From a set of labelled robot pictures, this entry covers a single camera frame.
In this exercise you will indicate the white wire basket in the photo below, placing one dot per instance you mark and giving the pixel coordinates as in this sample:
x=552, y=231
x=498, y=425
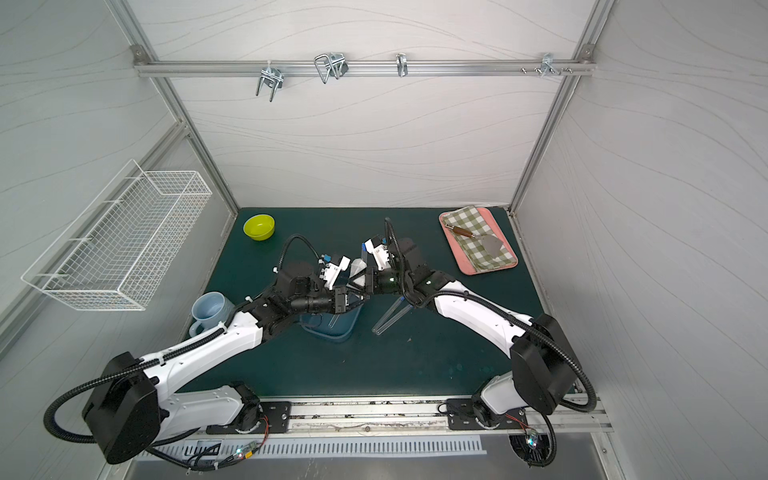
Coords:
x=115, y=253

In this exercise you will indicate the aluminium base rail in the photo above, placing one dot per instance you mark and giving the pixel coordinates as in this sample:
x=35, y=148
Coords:
x=420, y=415

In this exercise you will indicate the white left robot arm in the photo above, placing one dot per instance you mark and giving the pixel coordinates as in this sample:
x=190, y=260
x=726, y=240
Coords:
x=137, y=401

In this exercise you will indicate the blue capped test tube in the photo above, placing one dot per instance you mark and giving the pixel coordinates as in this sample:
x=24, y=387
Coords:
x=333, y=319

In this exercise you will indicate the white gauze wipe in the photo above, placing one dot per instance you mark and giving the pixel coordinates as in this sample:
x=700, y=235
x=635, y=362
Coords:
x=357, y=265

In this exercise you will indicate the blue plastic tub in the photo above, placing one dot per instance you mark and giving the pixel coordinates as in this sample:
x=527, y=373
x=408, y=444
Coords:
x=331, y=315

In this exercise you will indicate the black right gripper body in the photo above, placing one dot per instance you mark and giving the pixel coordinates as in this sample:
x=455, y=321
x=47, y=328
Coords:
x=372, y=283

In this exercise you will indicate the yellow green bowl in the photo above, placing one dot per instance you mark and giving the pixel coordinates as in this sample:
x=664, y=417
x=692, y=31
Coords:
x=259, y=227

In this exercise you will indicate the aluminium cross rail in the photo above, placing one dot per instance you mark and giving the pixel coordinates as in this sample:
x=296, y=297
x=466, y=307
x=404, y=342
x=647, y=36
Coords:
x=357, y=68

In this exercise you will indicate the light blue mug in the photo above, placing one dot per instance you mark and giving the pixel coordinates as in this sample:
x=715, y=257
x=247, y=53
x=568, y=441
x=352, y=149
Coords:
x=208, y=311

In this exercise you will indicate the metal clamp hook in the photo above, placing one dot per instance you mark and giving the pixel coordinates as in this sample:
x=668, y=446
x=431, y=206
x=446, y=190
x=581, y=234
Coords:
x=547, y=68
x=401, y=65
x=331, y=65
x=271, y=79

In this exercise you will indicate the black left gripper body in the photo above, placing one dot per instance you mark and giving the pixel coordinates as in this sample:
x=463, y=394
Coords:
x=341, y=300

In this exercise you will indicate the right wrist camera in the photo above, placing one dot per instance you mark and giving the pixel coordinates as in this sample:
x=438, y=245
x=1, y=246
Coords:
x=377, y=247

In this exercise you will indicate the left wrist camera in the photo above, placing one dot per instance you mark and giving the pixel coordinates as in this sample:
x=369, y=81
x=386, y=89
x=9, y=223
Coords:
x=331, y=267

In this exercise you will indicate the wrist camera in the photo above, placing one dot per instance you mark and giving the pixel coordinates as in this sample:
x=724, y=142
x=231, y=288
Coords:
x=377, y=247
x=331, y=267

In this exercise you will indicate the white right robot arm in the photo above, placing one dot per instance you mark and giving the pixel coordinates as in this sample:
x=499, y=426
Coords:
x=544, y=372

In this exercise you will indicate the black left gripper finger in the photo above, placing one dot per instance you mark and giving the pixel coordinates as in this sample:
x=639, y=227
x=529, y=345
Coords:
x=354, y=303
x=355, y=295

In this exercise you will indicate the green white checkered cloth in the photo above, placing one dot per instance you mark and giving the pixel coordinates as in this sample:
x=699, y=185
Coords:
x=480, y=239

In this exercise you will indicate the wooden handled metal spatula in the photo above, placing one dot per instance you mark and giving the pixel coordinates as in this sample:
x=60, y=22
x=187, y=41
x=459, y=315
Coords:
x=491, y=244

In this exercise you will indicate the pink plastic tray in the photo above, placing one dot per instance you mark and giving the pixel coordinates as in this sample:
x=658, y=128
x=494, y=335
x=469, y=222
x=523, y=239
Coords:
x=477, y=240

